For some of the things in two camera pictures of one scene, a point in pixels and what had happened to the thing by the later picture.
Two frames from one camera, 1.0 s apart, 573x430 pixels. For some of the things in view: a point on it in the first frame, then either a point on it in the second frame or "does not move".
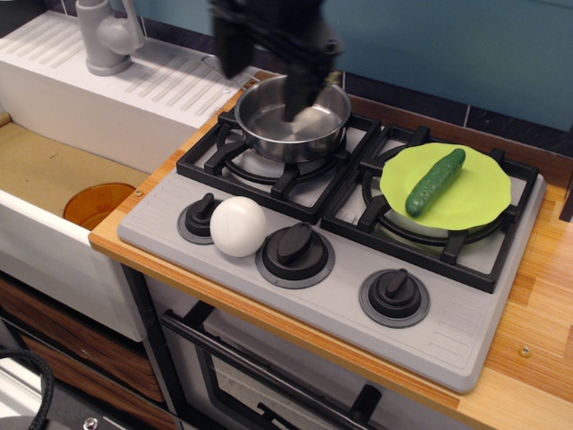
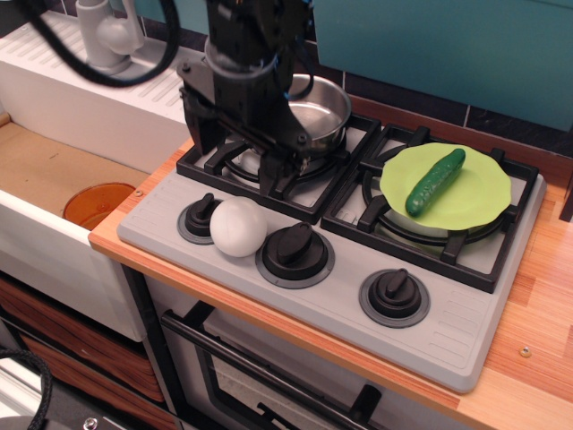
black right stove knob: (395, 298) does not move
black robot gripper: (295, 35) → (256, 109)
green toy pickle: (440, 175) does not move
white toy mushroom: (238, 226) does not move
